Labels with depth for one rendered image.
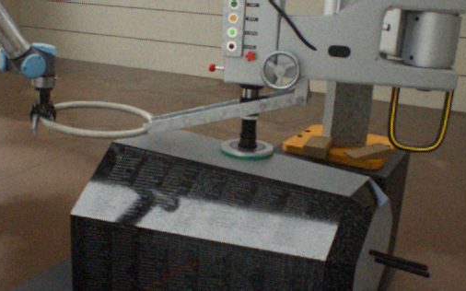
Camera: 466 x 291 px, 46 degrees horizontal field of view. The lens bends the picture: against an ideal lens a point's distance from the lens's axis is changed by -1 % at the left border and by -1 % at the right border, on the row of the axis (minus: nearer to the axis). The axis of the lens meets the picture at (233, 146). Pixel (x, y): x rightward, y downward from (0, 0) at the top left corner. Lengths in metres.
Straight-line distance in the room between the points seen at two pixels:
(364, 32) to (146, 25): 7.46
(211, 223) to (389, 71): 0.85
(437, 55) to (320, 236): 0.78
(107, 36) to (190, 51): 1.60
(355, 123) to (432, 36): 0.81
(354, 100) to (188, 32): 6.44
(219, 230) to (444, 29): 1.07
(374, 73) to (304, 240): 0.67
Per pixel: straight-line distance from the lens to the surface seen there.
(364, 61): 2.08
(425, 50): 2.11
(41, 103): 2.30
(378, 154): 2.65
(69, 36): 10.27
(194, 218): 2.02
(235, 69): 2.10
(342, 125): 2.74
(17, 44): 2.07
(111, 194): 2.23
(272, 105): 2.15
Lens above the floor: 1.55
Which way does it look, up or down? 17 degrees down
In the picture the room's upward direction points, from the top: 4 degrees clockwise
